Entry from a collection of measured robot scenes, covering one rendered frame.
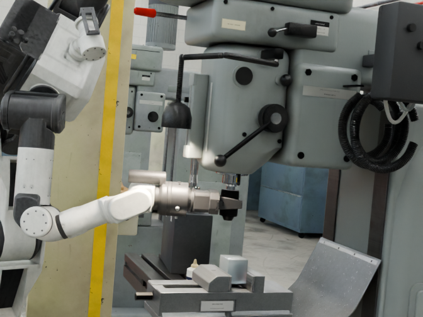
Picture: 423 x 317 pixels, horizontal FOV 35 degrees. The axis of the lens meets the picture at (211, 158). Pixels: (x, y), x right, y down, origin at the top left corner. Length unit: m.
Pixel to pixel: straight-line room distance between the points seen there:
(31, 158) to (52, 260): 1.72
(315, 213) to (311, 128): 7.43
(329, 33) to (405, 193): 0.45
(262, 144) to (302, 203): 7.35
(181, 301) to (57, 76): 0.68
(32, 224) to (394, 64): 0.94
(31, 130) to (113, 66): 1.68
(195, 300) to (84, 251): 1.87
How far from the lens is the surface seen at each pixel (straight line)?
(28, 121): 1.76
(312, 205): 9.06
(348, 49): 1.75
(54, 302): 3.49
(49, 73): 1.84
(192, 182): 2.11
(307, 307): 1.91
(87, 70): 1.90
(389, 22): 1.53
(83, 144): 3.37
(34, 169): 1.74
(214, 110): 1.64
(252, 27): 1.62
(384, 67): 1.53
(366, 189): 1.86
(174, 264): 2.09
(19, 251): 2.19
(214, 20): 1.60
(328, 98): 1.71
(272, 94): 1.66
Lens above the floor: 1.43
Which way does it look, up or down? 3 degrees down
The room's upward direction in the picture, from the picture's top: 5 degrees clockwise
